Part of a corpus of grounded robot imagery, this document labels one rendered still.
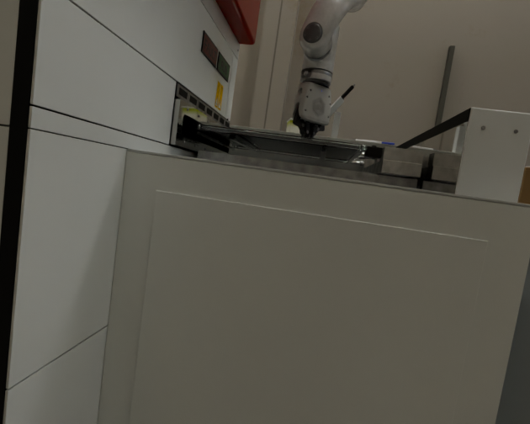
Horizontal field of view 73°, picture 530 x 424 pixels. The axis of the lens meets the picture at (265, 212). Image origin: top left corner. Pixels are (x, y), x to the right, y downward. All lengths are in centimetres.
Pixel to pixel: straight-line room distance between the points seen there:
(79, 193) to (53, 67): 16
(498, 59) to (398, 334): 349
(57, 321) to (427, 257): 53
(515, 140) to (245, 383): 57
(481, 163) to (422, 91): 307
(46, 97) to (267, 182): 30
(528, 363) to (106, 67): 103
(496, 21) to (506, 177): 341
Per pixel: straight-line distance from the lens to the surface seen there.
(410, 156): 82
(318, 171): 83
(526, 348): 106
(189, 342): 64
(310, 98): 99
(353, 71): 370
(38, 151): 48
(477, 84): 383
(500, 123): 68
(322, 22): 97
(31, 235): 50
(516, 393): 110
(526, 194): 95
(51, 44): 50
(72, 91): 53
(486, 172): 67
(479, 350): 65
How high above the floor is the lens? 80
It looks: 5 degrees down
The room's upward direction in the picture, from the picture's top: 8 degrees clockwise
